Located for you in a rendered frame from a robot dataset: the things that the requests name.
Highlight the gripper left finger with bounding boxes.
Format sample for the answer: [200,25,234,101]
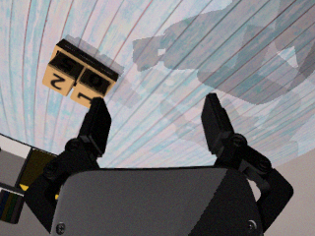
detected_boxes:
[24,97,111,234]

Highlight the tan wooden number cube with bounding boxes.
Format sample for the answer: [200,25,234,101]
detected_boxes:
[70,68,109,108]
[42,51,85,96]

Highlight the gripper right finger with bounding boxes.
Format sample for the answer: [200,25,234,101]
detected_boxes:
[201,93,293,233]

